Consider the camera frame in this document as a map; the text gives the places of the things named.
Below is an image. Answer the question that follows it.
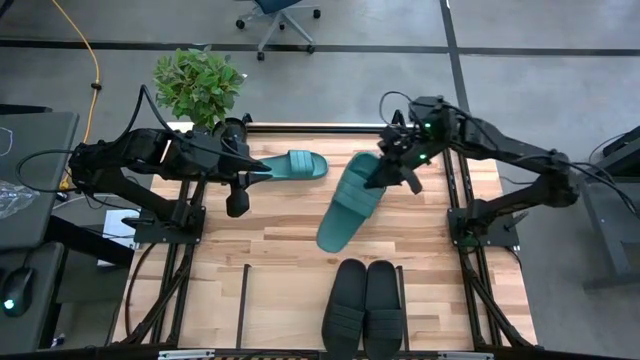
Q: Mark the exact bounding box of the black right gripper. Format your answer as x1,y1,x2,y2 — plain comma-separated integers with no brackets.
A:
364,142,431,195

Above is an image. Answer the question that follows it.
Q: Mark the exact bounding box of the black aluminium table frame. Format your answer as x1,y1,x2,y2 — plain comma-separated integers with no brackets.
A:
112,108,539,360

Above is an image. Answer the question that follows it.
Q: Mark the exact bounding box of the large leafy potted plant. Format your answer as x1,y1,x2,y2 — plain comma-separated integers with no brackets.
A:
152,47,249,151

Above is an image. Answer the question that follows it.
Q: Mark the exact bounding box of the clear plastic bag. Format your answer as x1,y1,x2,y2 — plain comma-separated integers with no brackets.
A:
0,179,40,221

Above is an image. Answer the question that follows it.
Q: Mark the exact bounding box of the blue office chair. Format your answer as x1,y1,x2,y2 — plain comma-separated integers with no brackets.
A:
234,0,322,62

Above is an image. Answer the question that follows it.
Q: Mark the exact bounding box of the grey metal stand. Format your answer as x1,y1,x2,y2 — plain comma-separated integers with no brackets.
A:
552,124,640,291

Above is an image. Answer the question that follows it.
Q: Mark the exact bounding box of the black left wrist camera cable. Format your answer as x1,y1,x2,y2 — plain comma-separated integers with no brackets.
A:
126,83,261,171

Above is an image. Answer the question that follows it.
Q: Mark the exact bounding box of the silver metal bracket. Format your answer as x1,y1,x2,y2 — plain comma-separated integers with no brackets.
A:
158,349,216,360
438,351,494,360

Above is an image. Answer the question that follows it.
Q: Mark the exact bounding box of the black computer mouse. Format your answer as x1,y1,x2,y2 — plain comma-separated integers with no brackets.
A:
1,267,35,318

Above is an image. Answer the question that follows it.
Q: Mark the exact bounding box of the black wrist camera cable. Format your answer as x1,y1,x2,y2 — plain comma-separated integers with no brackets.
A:
378,91,417,126
126,83,261,171

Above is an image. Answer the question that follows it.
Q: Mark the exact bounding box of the white floor box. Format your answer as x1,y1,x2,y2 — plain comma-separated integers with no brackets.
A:
102,208,139,269

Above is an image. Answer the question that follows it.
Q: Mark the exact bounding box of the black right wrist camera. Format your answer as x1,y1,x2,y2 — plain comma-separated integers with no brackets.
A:
377,112,409,154

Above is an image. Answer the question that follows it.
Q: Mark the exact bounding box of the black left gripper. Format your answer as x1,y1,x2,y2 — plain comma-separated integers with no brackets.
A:
218,146,274,220

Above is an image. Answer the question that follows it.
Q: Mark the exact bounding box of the teal rubber slide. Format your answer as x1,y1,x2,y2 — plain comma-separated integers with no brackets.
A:
257,149,330,181
316,152,387,255

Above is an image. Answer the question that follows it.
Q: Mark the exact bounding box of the black rubber slide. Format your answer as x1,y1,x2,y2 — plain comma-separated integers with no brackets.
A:
321,258,369,360
363,260,404,360

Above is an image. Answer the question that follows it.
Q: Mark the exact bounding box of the black desk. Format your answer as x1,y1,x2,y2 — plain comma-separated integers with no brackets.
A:
0,110,81,251
0,242,66,356

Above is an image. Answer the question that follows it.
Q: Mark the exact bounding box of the yellow cable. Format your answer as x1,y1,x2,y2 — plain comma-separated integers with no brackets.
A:
49,0,102,192

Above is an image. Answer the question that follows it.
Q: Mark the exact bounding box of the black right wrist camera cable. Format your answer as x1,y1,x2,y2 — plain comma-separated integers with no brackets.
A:
378,91,417,126

